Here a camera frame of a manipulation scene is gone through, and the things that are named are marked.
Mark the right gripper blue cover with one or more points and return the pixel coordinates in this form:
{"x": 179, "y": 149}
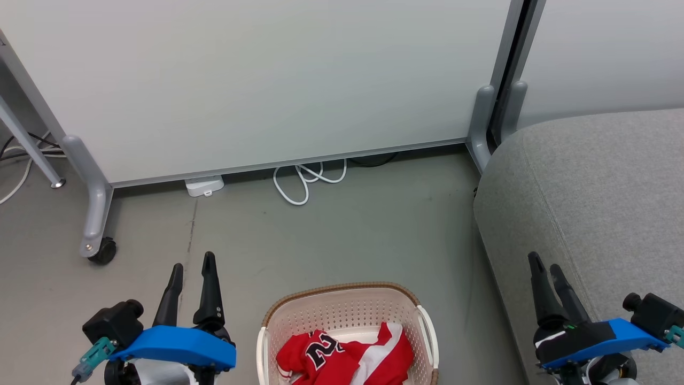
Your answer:
{"x": 593, "y": 339}

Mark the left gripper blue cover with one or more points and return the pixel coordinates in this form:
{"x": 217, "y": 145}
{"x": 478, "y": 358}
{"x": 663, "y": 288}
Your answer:
{"x": 176, "y": 345}

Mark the red jersey with black number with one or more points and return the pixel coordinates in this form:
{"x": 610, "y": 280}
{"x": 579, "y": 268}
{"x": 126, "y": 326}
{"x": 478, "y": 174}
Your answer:
{"x": 315, "y": 350}

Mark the grey fabric sofa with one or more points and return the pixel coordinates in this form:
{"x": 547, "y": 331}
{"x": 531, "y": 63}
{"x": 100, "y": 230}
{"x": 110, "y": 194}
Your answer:
{"x": 598, "y": 203}

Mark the black caster wheel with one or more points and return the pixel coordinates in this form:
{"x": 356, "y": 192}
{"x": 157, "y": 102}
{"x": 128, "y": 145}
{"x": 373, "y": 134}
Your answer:
{"x": 104, "y": 251}

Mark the white power adapter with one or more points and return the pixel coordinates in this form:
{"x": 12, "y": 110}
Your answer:
{"x": 204, "y": 185}

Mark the grey partition foot with caster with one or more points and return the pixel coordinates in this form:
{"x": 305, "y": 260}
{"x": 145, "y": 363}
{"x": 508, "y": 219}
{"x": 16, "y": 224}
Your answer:
{"x": 92, "y": 187}

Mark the cream perforated laundry basket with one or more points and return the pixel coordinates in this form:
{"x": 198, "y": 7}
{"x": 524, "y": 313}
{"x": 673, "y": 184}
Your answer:
{"x": 342, "y": 310}

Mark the grey partition foot without caster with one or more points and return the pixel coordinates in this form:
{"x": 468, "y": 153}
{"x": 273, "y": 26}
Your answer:
{"x": 481, "y": 123}

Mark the grey foot of narrow partition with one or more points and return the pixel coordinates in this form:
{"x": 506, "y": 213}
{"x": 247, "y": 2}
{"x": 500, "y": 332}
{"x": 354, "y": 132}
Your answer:
{"x": 514, "y": 107}

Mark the large white partition panel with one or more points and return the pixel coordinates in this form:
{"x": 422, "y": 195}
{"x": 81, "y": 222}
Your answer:
{"x": 256, "y": 80}

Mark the grey metal table leg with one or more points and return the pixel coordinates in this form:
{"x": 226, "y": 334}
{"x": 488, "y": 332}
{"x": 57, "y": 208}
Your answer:
{"x": 26, "y": 141}

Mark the narrow white partition panel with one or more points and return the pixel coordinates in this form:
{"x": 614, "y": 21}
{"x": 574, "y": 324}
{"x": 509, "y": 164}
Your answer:
{"x": 604, "y": 53}

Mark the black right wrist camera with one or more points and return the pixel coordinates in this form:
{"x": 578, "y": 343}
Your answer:
{"x": 654, "y": 313}

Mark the teal left camera connector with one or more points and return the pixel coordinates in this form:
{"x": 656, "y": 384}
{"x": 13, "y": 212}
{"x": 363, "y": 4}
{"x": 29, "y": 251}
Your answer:
{"x": 95, "y": 355}

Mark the teal camera connector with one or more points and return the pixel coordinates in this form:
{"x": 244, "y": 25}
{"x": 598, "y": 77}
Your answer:
{"x": 95, "y": 355}
{"x": 676, "y": 336}

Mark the teal right camera connector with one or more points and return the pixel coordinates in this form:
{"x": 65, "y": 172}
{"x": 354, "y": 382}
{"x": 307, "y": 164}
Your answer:
{"x": 676, "y": 336}

